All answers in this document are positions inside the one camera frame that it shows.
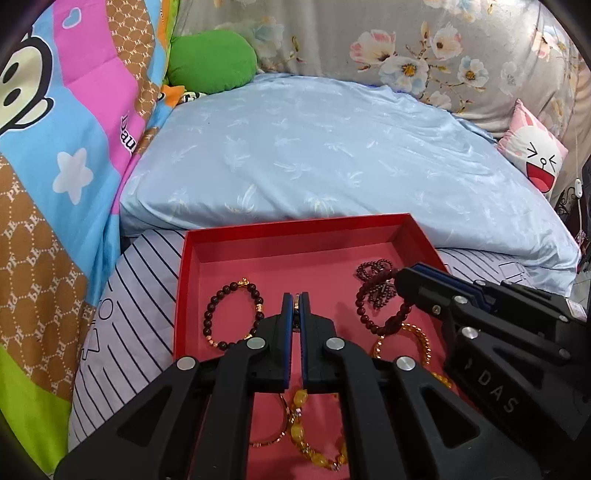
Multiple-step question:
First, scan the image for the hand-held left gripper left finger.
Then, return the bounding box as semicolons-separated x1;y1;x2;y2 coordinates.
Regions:
55;292;296;480

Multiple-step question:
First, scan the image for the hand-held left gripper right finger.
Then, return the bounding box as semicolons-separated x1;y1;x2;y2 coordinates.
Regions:
298;292;541;480

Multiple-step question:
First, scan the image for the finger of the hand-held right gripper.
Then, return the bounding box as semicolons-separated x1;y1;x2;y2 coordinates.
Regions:
412;263;573;319
396;268;573;363

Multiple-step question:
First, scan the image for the dark red bead bracelet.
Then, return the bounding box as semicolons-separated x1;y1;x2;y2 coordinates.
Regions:
355;276;413;331

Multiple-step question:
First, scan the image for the red cardboard box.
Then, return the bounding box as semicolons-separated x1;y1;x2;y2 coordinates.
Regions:
173;212;478;480

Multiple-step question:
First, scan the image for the small garnet bead bracelet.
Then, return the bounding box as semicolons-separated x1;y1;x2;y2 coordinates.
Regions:
355;259;399;306

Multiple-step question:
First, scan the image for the dark brown bead bracelet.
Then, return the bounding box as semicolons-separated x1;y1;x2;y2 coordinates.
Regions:
204;278;265;350

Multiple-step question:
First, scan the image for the thin gold bangle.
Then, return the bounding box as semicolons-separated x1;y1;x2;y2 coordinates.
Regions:
249;391;290;446

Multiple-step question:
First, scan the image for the yellow amber bead bracelet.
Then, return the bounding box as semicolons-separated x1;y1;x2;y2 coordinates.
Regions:
288;389;350;472

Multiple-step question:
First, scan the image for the pink cartoon face cushion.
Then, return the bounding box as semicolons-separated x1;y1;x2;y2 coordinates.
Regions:
496;99;568;199

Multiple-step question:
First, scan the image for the light blue pillow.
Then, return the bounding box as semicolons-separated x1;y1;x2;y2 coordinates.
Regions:
119;74;581;296

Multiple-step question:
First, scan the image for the colourful cartoon monkey quilt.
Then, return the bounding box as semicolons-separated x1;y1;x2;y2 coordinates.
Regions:
0;0;185;462

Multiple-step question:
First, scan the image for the grey floral bedding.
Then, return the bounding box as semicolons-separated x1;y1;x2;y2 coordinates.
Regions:
173;0;591;153

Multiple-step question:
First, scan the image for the green plush pillow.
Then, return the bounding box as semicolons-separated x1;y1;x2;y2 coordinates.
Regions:
166;30;257;95

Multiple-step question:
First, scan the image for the white charger cable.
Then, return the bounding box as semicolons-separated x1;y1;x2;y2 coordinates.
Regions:
571;178;586;241

